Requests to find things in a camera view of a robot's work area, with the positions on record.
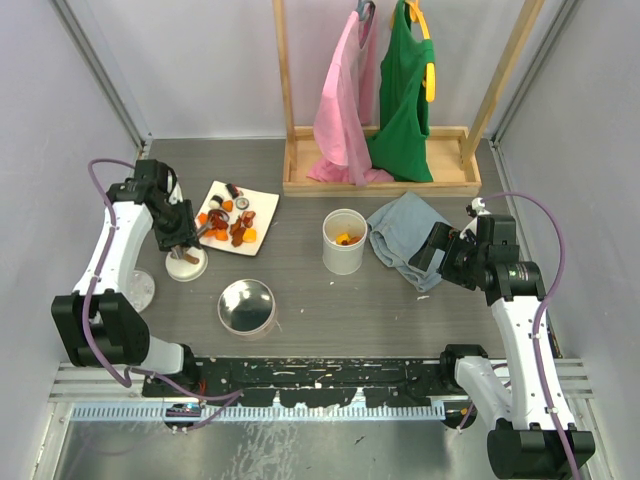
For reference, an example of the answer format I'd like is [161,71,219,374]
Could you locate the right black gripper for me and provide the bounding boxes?
[409,221,487,291]

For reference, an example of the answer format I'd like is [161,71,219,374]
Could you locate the blue denim shorts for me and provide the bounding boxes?
[366,192,449,293]

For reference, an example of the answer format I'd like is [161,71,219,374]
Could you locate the pink metal bowl container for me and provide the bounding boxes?
[216,279,277,341]

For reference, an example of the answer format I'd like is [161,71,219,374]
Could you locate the orange food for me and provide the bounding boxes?
[335,233,361,246]

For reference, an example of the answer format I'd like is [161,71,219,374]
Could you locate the tall white cylinder container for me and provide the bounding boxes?
[322,208,369,276]

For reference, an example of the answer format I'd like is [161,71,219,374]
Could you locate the metal tongs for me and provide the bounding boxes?
[196,209,229,237]

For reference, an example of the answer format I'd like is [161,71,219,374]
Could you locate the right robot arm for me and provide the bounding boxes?
[410,214,595,479]

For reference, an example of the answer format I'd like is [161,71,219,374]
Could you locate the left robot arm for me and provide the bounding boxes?
[51,160,208,396]

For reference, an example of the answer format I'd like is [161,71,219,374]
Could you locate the flat metal inner lid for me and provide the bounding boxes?
[125,269,156,313]

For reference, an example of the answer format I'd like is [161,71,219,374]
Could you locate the white square plate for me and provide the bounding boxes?
[196,181,279,257]

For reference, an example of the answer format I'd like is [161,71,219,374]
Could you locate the wooden clothes rack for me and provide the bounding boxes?
[272,0,546,198]

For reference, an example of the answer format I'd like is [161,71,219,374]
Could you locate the green hanging tank top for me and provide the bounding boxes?
[367,1,435,183]

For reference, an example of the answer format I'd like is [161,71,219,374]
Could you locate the pink hanging shirt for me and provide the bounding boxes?
[307,11,393,186]

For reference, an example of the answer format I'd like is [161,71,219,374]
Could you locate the yellow clothes hanger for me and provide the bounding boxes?
[389,0,438,104]

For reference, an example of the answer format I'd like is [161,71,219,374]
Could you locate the grey clothes hanger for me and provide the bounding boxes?
[355,0,376,21]

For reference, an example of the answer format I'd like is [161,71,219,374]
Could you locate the white lid with brown strap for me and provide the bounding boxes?
[165,247,208,282]

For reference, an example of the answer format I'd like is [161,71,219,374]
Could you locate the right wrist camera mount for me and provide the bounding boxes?
[460,197,490,239]

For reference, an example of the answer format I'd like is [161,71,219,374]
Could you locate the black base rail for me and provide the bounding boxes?
[143,357,464,408]

